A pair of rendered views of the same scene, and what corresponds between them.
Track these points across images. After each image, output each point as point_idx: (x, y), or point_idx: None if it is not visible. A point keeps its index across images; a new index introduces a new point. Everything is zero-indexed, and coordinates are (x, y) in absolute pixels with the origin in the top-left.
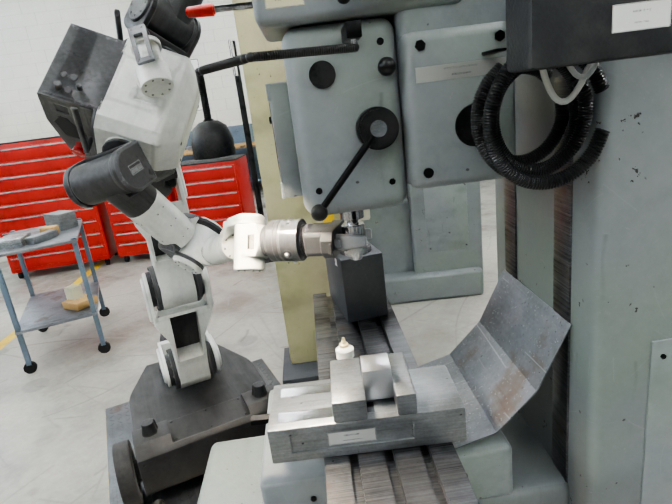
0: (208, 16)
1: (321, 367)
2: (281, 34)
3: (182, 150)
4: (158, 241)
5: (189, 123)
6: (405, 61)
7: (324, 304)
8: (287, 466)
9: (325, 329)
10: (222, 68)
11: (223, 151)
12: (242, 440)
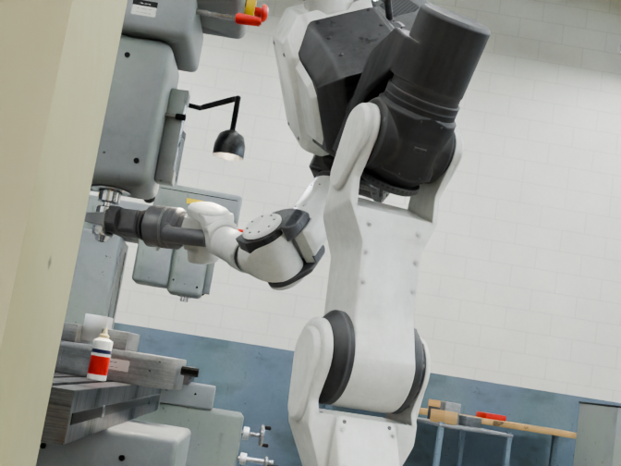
0: (241, 24)
1: (117, 385)
2: (177, 55)
3: (295, 126)
4: (323, 245)
5: (286, 91)
6: None
7: (65, 386)
8: (166, 425)
9: (89, 385)
10: (218, 105)
11: (220, 154)
12: None
